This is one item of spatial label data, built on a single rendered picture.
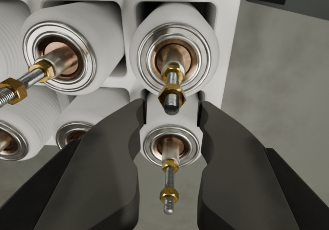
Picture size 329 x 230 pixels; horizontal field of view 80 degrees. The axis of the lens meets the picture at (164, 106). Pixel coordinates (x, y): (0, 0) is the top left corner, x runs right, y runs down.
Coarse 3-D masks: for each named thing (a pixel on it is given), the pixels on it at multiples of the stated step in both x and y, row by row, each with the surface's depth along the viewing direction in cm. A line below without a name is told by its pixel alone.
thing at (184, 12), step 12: (156, 12) 19; (168, 12) 18; (180, 12) 18; (192, 12) 19; (144, 24) 19; (156, 24) 19; (192, 24) 18; (204, 24) 19; (144, 36) 19; (204, 36) 19; (132, 48) 20; (216, 48) 20; (132, 60) 21; (216, 60) 20; (144, 84) 22; (204, 84) 22
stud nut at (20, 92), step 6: (12, 78) 14; (0, 84) 14; (6, 84) 14; (12, 84) 14; (18, 84) 14; (12, 90) 14; (18, 90) 14; (24, 90) 15; (18, 96) 14; (24, 96) 15; (12, 102) 14
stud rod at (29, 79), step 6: (30, 72) 16; (36, 72) 17; (42, 72) 17; (18, 78) 15; (24, 78) 15; (30, 78) 16; (36, 78) 16; (42, 78) 17; (24, 84) 15; (30, 84) 16; (0, 90) 14; (6, 90) 14; (0, 96) 13; (6, 96) 14; (12, 96) 14; (0, 102) 13; (6, 102) 14
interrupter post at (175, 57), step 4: (168, 52) 20; (172, 52) 19; (176, 52) 19; (164, 56) 20; (168, 56) 19; (172, 56) 18; (176, 56) 18; (180, 56) 19; (164, 60) 18; (168, 60) 18; (172, 60) 17; (176, 60) 17; (180, 60) 18; (184, 60) 20; (164, 64) 17; (168, 64) 17; (172, 64) 17; (176, 64) 17; (180, 64) 17; (184, 64) 18; (164, 68) 18; (184, 68) 18; (184, 72) 18; (184, 76) 18
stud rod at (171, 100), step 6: (174, 72) 17; (168, 78) 16; (174, 78) 16; (168, 96) 13; (174, 96) 13; (168, 102) 12; (174, 102) 12; (168, 108) 12; (174, 108) 12; (168, 114) 13; (174, 114) 13
